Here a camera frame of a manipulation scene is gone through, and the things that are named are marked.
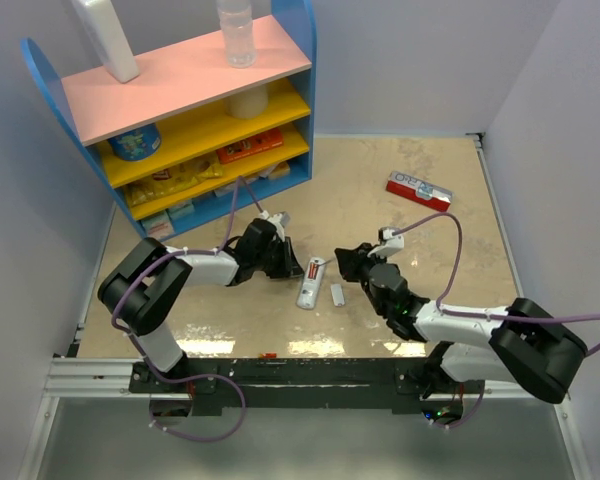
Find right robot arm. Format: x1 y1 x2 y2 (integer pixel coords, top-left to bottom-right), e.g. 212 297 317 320
335 243 587 404

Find red white toothpaste box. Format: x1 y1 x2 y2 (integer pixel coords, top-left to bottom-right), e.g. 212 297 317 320
386 171 453 212

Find white battery cover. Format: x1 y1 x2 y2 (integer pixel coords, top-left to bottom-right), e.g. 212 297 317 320
330 284 345 307

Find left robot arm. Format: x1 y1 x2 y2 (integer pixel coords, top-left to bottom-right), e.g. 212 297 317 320
97 212 304 392

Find white remote control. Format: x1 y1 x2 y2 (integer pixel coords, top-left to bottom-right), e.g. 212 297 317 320
296 257 326 310

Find orange snack box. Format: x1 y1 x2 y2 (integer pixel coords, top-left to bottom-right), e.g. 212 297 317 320
216 128 284 164

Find thin metal pick tool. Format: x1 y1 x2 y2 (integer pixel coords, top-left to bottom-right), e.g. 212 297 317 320
318 257 336 267

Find clear plastic bottle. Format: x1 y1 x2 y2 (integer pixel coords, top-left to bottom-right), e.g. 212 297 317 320
216 0 257 68

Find cream cylindrical cup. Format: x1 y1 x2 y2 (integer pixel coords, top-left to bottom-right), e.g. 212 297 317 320
224 84 269 120

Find yellow snack bags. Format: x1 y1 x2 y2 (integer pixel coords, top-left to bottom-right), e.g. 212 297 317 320
123 152 224 207

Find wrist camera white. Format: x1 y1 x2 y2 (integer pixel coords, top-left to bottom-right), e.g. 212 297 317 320
375 227 404 259
258 210 290 241

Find white bottle on shelf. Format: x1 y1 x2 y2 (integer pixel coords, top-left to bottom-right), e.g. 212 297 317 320
71 0 140 83

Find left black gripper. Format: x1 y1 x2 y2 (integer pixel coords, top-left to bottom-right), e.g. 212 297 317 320
254 237 304 279

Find blue shelf unit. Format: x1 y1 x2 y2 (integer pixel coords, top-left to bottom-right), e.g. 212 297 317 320
20 1 317 235

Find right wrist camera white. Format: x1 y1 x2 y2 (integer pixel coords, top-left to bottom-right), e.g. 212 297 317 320
375 227 404 259

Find blue patterned can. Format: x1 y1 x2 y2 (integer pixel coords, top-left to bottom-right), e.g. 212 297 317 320
107 124 162 162

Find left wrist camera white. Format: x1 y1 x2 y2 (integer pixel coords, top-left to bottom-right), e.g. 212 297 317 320
258 210 290 241

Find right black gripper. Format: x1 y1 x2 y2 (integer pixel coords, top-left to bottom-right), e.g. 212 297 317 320
335 244 387 317

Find small white boxes bottom shelf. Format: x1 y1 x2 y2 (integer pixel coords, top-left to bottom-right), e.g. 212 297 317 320
139 160 292 244

